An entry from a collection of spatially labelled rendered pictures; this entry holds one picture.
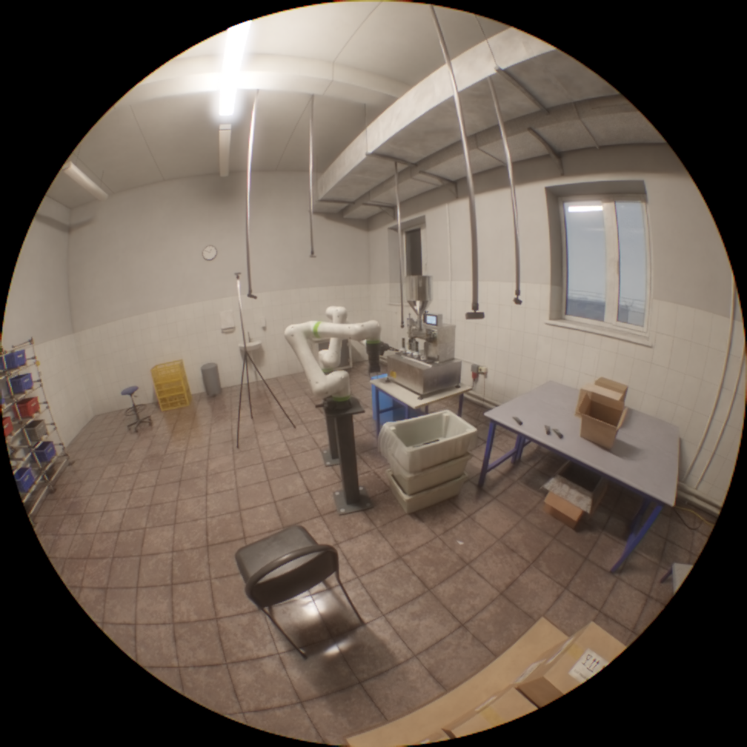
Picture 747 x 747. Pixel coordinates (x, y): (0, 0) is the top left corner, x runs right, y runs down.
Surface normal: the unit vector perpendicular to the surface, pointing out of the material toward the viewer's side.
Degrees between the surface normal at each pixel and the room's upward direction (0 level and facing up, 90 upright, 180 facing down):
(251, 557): 0
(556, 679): 0
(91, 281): 90
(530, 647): 0
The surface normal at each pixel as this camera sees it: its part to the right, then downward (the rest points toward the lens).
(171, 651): -0.04, -0.95
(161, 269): 0.49, 0.25
